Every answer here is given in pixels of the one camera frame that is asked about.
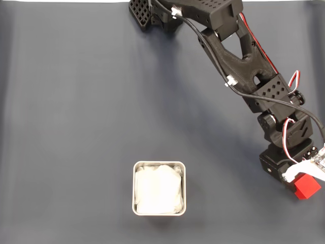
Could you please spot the dark blue table mat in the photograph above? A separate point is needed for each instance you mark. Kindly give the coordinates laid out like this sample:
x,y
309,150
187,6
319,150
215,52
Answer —
x,y
76,114

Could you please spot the silver square metal box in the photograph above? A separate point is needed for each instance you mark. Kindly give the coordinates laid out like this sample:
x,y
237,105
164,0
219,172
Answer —
x,y
133,188

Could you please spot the camera board on white mount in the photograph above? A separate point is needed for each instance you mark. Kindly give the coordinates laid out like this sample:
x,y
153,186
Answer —
x,y
314,165

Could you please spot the red cube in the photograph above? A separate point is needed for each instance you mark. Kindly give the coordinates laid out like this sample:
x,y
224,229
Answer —
x,y
306,188

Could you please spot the white crumpled cloth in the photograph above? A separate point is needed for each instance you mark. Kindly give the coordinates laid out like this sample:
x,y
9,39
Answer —
x,y
158,189

